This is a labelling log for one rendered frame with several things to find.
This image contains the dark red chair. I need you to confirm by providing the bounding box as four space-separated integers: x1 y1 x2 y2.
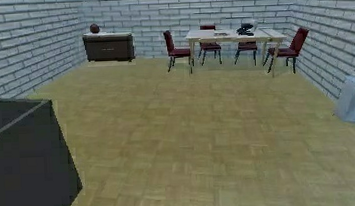
195 24 224 67
162 28 195 74
233 40 260 67
260 26 312 76

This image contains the pale wooden dining table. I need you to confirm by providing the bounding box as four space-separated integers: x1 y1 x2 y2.
184 25 290 83

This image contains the black and grey laptop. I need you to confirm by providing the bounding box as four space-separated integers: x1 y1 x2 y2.
235 18 260 37

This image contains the black bin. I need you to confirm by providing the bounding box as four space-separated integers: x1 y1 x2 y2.
0 93 85 206

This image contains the pale blue-grey pedestal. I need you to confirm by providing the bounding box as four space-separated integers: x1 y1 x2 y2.
332 74 355 124

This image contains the dark brown sideboard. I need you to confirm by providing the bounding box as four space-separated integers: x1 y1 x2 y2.
81 30 137 65

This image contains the dark red ball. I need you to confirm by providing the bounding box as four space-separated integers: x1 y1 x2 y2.
89 22 101 35

